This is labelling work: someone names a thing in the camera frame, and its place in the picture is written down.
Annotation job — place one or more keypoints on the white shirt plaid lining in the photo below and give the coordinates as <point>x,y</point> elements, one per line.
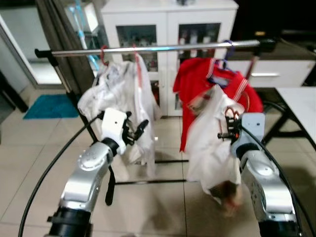
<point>207,148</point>

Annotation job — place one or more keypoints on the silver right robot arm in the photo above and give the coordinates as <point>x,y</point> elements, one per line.
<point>264,182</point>

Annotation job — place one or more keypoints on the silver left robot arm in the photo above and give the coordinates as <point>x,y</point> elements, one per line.
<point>86,173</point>

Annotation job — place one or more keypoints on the blue clothes hanger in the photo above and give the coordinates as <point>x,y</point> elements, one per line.
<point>232,47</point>

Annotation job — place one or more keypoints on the thin white shirt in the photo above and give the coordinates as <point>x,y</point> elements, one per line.
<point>145,98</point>

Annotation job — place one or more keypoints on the white jacket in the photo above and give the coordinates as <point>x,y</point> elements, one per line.
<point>113,89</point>

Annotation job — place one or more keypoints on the red polo shirt striped collar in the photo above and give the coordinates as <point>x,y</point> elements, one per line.
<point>190,79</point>

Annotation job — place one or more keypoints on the white drawer cabinet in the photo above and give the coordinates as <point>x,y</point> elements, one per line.
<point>276,74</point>

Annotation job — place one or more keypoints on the blue floor mat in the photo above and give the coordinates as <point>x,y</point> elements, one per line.
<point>49,106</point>

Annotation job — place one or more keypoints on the metal clothes rack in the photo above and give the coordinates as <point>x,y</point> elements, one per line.
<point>173,48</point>

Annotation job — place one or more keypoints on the grey curtain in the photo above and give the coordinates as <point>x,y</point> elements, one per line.
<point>59,29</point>

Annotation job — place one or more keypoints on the white glass door cabinet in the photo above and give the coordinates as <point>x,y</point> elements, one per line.
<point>168,7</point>

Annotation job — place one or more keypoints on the black shelf table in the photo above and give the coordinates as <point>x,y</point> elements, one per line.
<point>10,91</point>

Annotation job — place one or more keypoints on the glass door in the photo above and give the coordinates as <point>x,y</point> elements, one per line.
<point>19,44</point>

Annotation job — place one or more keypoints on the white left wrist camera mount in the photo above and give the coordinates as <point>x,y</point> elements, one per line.
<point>113,126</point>

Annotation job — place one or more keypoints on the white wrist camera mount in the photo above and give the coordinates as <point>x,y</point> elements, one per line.
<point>253,126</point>
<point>113,126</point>

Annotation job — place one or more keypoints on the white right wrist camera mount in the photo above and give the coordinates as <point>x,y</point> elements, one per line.
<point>253,126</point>

